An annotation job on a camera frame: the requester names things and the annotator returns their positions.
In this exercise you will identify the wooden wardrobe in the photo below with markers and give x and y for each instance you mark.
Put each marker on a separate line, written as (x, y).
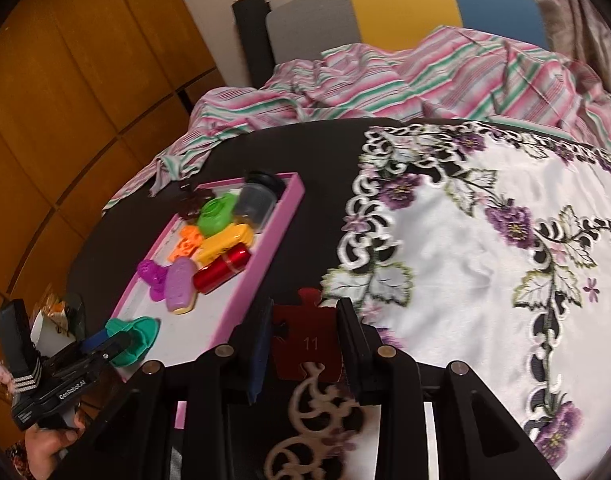
(85, 60)

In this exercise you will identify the red metallic cylinder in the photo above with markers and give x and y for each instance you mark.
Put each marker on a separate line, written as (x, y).
(220, 267)

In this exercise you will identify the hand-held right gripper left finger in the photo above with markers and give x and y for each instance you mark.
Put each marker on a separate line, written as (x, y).
(258, 360)

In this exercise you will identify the brown round plastic brush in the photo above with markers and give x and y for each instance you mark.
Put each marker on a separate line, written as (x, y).
(193, 204)

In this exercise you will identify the green white round container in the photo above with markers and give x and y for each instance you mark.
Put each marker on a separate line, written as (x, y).
(214, 215)

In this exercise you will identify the purple yellow plastic case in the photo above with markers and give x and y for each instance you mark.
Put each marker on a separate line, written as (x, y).
(179, 282)

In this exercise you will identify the pink green striped cloth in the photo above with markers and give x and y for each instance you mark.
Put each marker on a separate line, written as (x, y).
(385, 80)

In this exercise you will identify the grey canister black lid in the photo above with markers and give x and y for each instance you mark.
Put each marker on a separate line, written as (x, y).
(255, 200)

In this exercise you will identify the black foam roll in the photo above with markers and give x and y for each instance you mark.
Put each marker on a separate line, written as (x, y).
(253, 40)

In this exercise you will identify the white paper cup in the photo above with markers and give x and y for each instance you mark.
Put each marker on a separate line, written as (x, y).
(45, 337)

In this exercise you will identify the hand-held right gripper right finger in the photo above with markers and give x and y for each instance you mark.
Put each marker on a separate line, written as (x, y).
(348, 350)

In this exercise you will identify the red puzzle piece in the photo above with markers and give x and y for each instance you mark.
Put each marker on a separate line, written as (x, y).
(305, 340)

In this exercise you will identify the person's left hand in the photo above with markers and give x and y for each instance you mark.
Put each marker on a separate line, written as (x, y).
(48, 447)

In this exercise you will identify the yellow plastic toy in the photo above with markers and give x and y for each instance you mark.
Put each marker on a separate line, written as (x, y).
(223, 242)

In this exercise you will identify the teal green plastic cylinder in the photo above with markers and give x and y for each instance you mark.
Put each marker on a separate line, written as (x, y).
(138, 335)

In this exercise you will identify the pink-rimmed white tray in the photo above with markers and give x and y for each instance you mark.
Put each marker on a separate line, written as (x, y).
(195, 330)

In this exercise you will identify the white floral lace tablecloth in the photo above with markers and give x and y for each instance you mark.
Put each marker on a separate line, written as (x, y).
(460, 260)

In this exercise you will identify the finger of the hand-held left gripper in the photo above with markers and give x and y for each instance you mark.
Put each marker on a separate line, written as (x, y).
(94, 341)
(116, 349)

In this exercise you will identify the magenta plastic figure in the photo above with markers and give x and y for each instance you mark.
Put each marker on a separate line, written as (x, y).
(153, 275)

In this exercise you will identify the orange plastic block toy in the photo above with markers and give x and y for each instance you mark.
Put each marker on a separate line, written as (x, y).
(185, 245)

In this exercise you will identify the orange snack packet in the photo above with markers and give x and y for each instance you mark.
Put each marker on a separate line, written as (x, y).
(53, 307)

